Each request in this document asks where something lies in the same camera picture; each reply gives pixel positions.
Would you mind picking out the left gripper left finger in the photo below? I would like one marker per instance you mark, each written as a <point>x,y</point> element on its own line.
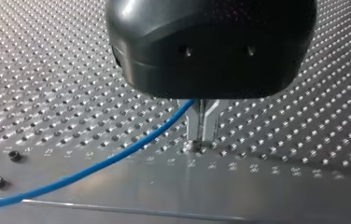
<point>192,124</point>

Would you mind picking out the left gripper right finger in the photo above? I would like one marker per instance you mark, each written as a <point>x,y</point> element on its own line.
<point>210,123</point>

